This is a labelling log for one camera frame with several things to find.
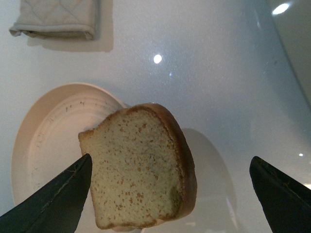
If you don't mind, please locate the grey quilted oven mitt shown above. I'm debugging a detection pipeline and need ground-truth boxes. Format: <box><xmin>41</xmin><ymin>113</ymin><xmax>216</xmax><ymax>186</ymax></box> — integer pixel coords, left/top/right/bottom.
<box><xmin>9</xmin><ymin>0</ymin><xmax>98</xmax><ymax>40</ymax></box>

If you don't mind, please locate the chrome white toaster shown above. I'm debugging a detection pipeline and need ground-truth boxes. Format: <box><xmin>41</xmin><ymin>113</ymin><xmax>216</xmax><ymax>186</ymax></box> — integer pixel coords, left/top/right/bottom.
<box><xmin>267</xmin><ymin>0</ymin><xmax>311</xmax><ymax>104</ymax></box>

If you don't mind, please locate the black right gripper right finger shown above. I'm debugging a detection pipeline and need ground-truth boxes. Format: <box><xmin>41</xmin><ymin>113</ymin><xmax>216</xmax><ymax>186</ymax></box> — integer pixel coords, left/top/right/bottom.
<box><xmin>249</xmin><ymin>156</ymin><xmax>311</xmax><ymax>233</ymax></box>

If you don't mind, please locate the beige round plate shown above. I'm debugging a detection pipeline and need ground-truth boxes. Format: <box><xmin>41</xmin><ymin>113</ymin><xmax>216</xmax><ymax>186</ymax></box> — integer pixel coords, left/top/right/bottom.
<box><xmin>11</xmin><ymin>83</ymin><xmax>125</xmax><ymax>204</ymax></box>

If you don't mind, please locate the slice of bread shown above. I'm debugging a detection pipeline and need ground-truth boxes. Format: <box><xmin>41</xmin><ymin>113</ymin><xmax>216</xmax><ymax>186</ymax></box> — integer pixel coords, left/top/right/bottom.
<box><xmin>78</xmin><ymin>103</ymin><xmax>197</xmax><ymax>231</ymax></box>

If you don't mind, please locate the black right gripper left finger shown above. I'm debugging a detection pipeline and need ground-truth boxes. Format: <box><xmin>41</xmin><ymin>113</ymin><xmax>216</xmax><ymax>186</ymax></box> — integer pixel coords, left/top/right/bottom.
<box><xmin>0</xmin><ymin>154</ymin><xmax>92</xmax><ymax>233</ymax></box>

